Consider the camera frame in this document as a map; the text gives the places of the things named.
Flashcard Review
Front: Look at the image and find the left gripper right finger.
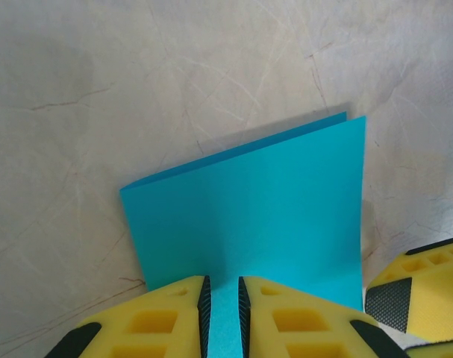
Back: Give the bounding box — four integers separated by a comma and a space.
237, 275, 410, 358

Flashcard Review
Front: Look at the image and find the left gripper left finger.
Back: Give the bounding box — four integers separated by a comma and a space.
43, 274, 212, 358

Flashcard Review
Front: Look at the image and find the blue paper sheet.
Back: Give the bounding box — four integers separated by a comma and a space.
119, 111, 367, 358

